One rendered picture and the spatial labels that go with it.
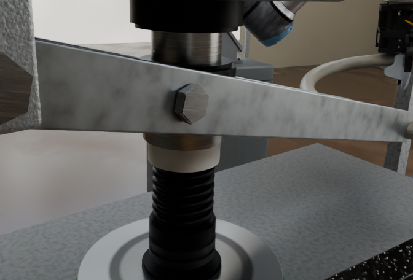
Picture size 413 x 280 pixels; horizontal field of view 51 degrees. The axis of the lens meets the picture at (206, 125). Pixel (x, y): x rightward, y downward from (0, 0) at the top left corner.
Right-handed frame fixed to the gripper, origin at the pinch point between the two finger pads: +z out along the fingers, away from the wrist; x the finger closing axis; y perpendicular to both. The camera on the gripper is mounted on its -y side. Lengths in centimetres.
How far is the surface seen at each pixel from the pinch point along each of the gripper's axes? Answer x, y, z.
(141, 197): 62, 47, 1
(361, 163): 35.8, 12.5, 5.6
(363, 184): 46.1, 13.0, 4.6
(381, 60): 2.3, 6.1, -6.4
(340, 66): 8.2, 16.1, -6.5
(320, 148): 29.9, 20.1, 5.6
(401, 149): -100, -21, 63
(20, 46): 97, 35, -30
